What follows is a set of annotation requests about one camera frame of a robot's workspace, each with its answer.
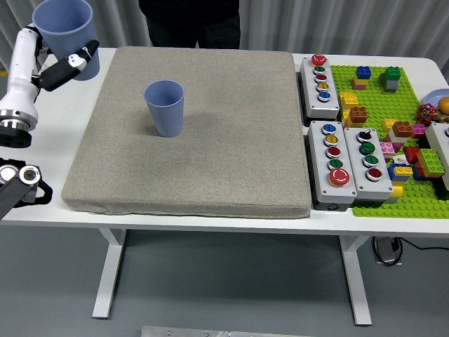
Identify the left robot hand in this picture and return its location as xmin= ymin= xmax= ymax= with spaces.
xmin=0 ymin=23 xmax=101 ymax=122

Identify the blue ribbed cup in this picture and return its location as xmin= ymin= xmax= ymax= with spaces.
xmin=32 ymin=0 xmax=101 ymax=81
xmin=144 ymin=79 xmax=185 ymax=138

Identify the person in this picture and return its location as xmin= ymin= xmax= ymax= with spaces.
xmin=138 ymin=0 xmax=242 ymax=49

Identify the white table leg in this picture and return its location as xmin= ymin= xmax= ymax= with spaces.
xmin=338 ymin=234 xmax=373 ymax=326
xmin=91 ymin=227 xmax=127 ymax=319

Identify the grey-brown mat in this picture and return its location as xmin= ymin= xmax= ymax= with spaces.
xmin=61 ymin=46 xmax=312 ymax=219

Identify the five-button control box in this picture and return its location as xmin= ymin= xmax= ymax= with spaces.
xmin=307 ymin=120 xmax=358 ymax=211
xmin=297 ymin=54 xmax=341 ymax=121

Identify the white curtain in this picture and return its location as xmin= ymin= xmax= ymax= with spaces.
xmin=0 ymin=0 xmax=449 ymax=85

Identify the orange toy brick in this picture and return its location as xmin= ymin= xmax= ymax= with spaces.
xmin=391 ymin=120 xmax=415 ymax=138
xmin=348 ymin=105 xmax=369 ymax=125

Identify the green brick baseplate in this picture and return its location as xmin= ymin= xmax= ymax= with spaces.
xmin=329 ymin=65 xmax=449 ymax=219

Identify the white toy brick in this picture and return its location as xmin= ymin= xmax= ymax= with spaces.
xmin=388 ymin=130 xmax=410 ymax=145

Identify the yellow toy cylinder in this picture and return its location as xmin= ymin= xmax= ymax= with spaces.
xmin=385 ymin=185 xmax=404 ymax=205

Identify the red toy brick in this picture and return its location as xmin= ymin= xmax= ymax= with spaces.
xmin=402 ymin=146 xmax=422 ymax=165

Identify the grey power adapter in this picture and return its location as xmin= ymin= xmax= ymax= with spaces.
xmin=374 ymin=237 xmax=399 ymax=265

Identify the red valve wheel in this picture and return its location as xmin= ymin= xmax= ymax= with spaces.
xmin=416 ymin=103 xmax=437 ymax=125

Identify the pale blue plate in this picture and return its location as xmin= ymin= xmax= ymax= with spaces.
xmin=423 ymin=88 xmax=449 ymax=110

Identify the large green toy brick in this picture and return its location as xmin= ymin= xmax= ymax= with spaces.
xmin=417 ymin=147 xmax=446 ymax=176

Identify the white box on black base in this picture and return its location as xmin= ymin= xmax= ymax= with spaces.
xmin=419 ymin=121 xmax=449 ymax=201

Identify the four-control switch box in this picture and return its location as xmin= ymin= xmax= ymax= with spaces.
xmin=343 ymin=126 xmax=394 ymax=208

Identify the black power cord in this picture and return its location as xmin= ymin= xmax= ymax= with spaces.
xmin=371 ymin=235 xmax=449 ymax=267

